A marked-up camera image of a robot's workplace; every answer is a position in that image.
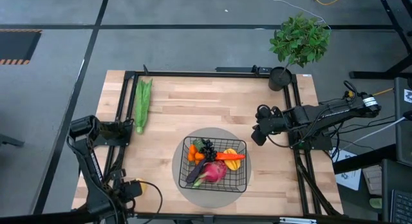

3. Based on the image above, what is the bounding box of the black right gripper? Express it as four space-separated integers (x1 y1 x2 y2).
250 104 290 147

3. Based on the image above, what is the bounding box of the orange carrot with green top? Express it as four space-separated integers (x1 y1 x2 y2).
214 151 247 162

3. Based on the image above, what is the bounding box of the dark grape bunch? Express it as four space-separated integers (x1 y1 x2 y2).
201 138 219 163

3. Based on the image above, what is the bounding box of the dark purple eggplant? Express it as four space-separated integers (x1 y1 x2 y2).
185 158 207 184

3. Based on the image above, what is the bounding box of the tangerine bunch with green leaves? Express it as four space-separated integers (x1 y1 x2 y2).
187 144 206 165

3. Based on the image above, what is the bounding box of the yellow bell pepper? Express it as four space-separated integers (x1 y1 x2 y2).
223 148 242 171

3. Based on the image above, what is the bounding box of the pink dragon fruit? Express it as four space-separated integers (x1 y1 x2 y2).
192 160 229 188

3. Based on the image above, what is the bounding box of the round grey mat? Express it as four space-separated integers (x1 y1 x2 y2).
171 127 252 209

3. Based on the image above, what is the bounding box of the green corn in husk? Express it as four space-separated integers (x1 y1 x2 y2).
133 78 154 135

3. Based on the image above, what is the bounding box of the potted green plant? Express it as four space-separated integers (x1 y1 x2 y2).
268 12 332 92

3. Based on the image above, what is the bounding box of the white label strip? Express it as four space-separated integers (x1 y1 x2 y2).
279 217 318 224

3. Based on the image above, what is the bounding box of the white printed paper sheet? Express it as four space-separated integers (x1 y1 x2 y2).
331 149 363 192

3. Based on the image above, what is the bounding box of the black keyboard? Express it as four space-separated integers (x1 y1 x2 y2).
389 189 412 224

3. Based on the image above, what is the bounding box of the black floor hatch striped edge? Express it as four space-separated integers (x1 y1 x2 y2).
0 29 42 66

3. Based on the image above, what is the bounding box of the black cable loop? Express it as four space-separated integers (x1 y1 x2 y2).
138 180 164 218

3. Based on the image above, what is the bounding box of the black wire basket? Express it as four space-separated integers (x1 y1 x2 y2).
178 136 248 194

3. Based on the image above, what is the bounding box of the black aluminium table frame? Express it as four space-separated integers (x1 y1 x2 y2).
104 64 344 218

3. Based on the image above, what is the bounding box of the black desk leg frame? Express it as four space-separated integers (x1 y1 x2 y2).
349 0 412 80

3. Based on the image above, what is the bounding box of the white floor cable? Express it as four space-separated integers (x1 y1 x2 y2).
262 0 332 28

